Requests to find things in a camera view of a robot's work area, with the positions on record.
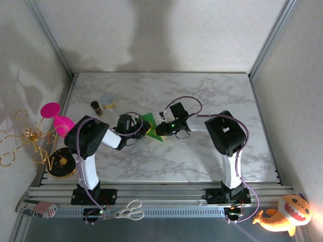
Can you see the green square paper sheet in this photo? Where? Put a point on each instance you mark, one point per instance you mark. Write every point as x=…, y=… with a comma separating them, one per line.
x=156, y=134

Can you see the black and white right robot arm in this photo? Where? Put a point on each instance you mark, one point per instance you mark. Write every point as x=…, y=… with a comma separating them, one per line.
x=227, y=133

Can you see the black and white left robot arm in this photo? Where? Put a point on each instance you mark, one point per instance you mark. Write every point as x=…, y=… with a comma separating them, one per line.
x=85, y=138

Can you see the yellow-labelled tin can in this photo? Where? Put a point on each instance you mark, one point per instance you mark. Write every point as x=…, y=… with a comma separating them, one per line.
x=109, y=102

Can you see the small black-capped spice bottle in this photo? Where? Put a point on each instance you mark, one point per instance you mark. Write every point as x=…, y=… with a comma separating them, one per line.
x=96, y=107

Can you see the pink plastic goblet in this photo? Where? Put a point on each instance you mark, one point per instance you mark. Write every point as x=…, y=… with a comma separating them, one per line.
x=61, y=123

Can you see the black gold-rimmed round base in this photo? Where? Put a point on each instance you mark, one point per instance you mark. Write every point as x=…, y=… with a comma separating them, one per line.
x=65, y=167

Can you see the black controller board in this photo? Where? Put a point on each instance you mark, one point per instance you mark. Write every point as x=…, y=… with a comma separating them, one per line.
x=92, y=214
x=233, y=214

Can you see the flag-print fabric pouch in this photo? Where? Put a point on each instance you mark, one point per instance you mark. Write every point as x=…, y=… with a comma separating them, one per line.
x=38, y=209

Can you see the orange shark plush toy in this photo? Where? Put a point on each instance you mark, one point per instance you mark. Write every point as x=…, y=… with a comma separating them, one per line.
x=290, y=211

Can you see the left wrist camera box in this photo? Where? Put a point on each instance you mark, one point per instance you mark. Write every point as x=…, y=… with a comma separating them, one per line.
x=126, y=122

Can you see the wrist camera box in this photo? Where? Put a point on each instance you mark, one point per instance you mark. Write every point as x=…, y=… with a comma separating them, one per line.
x=126, y=122
x=178, y=111

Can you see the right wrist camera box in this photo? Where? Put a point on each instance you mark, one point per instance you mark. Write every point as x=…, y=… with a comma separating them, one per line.
x=178, y=111

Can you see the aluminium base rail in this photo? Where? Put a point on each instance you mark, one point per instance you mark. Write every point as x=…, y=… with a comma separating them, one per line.
x=164, y=195

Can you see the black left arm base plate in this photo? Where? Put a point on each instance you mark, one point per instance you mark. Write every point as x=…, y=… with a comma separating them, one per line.
x=111, y=195

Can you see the aluminium side rail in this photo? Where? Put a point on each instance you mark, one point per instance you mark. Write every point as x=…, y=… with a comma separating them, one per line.
x=259, y=106
x=68, y=95

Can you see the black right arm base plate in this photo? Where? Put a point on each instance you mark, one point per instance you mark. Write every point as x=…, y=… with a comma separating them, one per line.
x=214, y=197

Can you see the aluminium frame post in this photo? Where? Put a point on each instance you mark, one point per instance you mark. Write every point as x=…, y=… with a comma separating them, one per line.
x=50, y=43
x=271, y=37

